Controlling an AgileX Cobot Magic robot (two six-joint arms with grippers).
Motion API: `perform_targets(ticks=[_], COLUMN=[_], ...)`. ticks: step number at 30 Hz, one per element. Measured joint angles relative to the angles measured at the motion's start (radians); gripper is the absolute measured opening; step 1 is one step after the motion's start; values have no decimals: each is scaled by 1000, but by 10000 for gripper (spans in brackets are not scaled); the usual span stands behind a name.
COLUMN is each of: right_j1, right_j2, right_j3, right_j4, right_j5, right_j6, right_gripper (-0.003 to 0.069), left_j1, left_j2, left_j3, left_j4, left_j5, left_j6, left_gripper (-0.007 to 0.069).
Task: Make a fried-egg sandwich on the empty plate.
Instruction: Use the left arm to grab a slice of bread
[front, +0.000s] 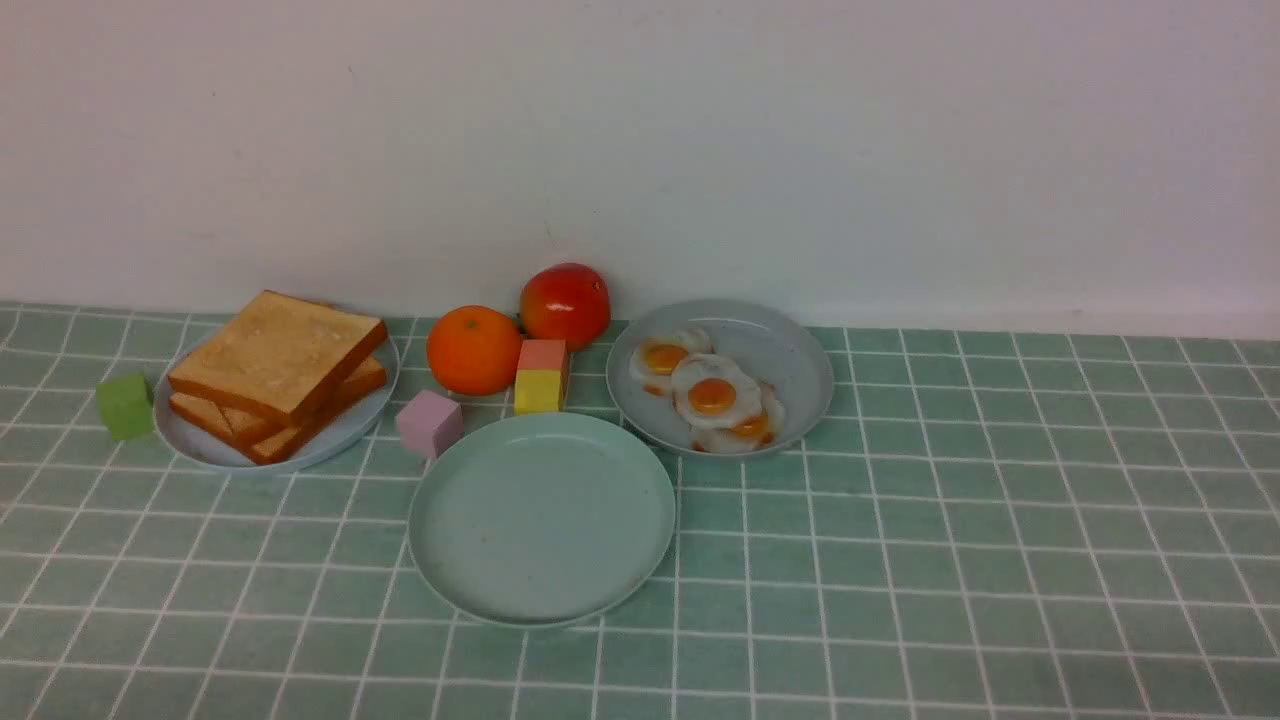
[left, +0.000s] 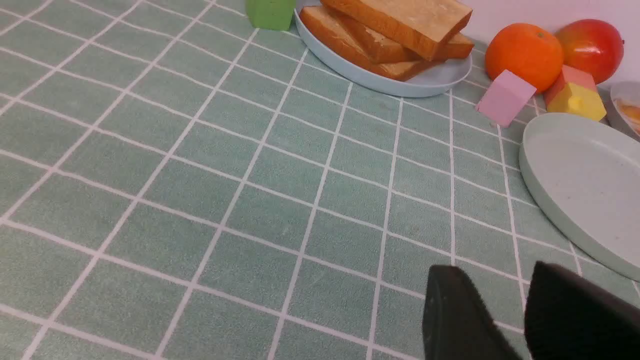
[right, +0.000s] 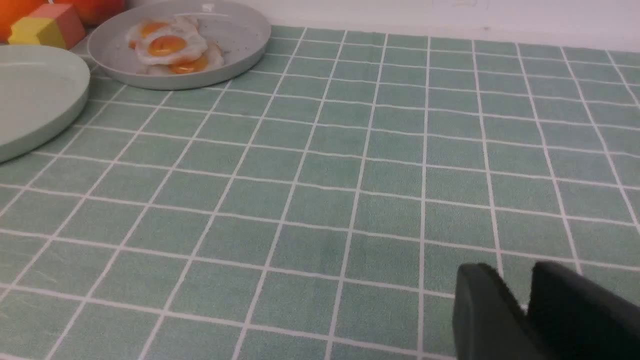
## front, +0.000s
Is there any light blue bread plate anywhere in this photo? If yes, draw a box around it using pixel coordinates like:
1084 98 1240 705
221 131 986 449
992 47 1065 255
154 328 399 474

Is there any yellow cube block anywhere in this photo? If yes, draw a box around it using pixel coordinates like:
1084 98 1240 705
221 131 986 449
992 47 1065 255
513 369 566 415

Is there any green cube block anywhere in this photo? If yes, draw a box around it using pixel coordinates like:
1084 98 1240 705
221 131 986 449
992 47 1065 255
95 372 155 442

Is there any toast slice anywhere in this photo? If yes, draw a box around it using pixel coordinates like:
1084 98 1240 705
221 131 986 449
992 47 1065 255
216 356 387 445
166 290 389 427
168 393 342 465

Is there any orange fruit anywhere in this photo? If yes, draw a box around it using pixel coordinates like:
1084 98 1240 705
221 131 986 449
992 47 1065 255
425 305 524 396

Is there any fried egg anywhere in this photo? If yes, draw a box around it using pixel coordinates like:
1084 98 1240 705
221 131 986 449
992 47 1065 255
628 324 714 396
691 382 786 455
669 354 764 429

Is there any salmon cube block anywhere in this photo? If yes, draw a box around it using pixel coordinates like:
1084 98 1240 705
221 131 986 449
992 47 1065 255
517 338 570 405

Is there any green centre plate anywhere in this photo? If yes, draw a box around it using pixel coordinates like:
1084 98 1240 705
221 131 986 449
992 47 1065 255
406 413 677 629

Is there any red apple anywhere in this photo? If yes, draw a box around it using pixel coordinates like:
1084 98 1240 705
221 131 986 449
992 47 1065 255
518 263 612 352

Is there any green checkered tablecloth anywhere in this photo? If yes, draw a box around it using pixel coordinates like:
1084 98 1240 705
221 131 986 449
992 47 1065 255
1 300 1279 719

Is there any pink cube block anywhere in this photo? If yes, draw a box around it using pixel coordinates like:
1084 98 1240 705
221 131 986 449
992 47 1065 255
396 389 465 461

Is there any grey egg plate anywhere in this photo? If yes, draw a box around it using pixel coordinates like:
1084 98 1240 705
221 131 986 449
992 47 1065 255
605 299 835 460

